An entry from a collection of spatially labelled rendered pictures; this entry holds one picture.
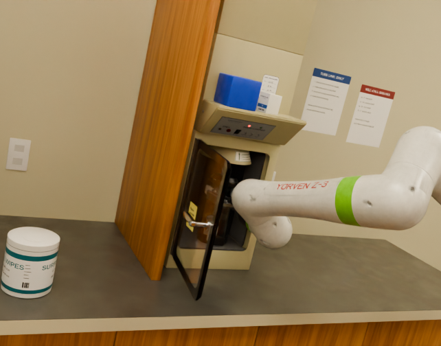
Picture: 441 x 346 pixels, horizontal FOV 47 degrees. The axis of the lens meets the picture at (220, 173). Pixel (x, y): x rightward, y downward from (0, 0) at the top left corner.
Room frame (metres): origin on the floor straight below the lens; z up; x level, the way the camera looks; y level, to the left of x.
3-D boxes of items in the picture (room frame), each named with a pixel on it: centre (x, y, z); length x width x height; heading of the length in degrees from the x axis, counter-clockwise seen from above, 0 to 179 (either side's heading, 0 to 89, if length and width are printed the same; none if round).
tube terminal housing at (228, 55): (1.76, 0.02, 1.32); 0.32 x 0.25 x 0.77; 118
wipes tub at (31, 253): (1.25, 0.44, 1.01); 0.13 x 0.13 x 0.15
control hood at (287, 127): (1.60, -0.06, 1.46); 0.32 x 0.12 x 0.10; 118
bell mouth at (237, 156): (1.75, -0.01, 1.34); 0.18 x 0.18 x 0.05
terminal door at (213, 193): (1.42, 0.04, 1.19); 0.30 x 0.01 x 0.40; 21
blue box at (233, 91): (1.56, 0.01, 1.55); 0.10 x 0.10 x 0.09; 28
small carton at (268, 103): (1.62, -0.10, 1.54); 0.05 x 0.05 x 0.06; 36
